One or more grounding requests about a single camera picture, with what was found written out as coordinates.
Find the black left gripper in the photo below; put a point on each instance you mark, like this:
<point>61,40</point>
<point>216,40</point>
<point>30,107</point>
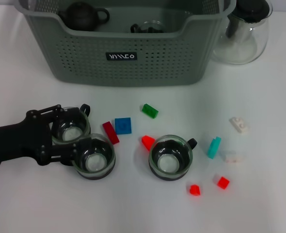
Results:
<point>17,143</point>

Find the dark red long brick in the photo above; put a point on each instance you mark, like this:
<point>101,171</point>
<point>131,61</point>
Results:
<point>110,132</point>

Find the grey perforated storage bin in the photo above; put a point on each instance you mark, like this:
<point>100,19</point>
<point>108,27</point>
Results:
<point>133,72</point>

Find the blue square brick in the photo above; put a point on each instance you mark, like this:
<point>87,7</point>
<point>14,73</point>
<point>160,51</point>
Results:
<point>122,125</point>

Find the orange-red wedge brick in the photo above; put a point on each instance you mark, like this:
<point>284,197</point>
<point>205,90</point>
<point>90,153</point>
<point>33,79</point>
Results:
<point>146,142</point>

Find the green sloped brick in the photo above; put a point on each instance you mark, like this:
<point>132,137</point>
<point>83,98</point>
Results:
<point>149,111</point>

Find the dark clay teapot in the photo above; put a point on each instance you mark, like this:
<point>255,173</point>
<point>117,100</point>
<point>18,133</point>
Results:
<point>81,15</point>

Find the small red rounded brick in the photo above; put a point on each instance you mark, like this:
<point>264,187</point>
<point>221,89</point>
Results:
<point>194,190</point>

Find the teal brick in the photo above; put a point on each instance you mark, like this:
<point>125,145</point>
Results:
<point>214,147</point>

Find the small red square brick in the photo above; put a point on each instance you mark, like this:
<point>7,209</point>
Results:
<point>223,182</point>

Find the white flat brick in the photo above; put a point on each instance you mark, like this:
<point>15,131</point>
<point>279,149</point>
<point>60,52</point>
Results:
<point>233,158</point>

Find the white two-stud brick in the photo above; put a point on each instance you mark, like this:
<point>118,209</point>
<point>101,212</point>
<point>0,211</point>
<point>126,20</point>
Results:
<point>240,125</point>

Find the glass teapot black lid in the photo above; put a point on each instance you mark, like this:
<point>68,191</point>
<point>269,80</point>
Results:
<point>240,48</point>

